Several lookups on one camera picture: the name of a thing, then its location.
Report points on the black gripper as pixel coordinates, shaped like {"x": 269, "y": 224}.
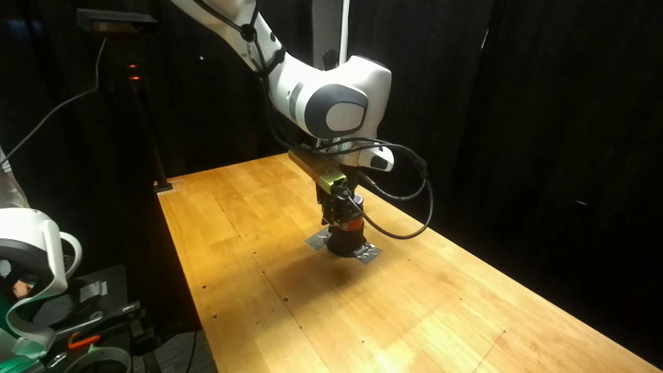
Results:
{"x": 340, "y": 205}

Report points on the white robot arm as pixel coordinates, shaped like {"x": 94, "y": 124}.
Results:
{"x": 343, "y": 106}

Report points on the dark jar with red band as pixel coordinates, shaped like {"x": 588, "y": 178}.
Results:
{"x": 347, "y": 238}

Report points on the black light stand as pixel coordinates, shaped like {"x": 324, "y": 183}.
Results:
{"x": 129, "y": 25}

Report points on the wrist camera mount bar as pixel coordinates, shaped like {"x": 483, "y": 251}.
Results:
{"x": 321, "y": 169}

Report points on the orange handled tool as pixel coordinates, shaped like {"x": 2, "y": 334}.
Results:
{"x": 76, "y": 343}

